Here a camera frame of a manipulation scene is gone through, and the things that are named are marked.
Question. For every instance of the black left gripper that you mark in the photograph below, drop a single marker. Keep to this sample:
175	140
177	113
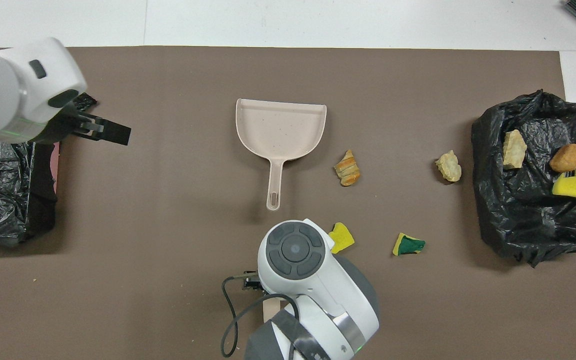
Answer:
65	127

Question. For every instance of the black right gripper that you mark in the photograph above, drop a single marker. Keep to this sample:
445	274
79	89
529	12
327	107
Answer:
253	281

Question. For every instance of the beige hand brush black bristles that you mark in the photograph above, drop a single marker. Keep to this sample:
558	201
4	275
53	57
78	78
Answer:
271	310

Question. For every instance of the striped bread piece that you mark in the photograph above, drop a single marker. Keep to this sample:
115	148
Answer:
514	149
348	168

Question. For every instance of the beige plastic dustpan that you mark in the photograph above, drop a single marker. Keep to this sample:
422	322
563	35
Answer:
280	127

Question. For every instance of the green and yellow sponge piece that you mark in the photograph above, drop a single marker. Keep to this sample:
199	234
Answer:
408	245

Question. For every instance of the pale bread chunk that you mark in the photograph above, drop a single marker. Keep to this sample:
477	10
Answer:
449	166

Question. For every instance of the brown bread nugget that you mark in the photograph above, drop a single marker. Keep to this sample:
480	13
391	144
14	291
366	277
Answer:
567	158

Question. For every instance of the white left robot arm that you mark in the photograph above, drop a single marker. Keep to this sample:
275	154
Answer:
13	95

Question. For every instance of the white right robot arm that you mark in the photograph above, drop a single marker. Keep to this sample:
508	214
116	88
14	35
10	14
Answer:
318	300

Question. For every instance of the black bag lined pink bin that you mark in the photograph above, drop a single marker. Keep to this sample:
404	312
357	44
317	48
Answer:
13	200

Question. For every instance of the left black trash bag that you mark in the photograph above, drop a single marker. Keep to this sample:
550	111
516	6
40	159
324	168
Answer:
528	225

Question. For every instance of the brown table mat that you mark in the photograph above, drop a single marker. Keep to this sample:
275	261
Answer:
288	75

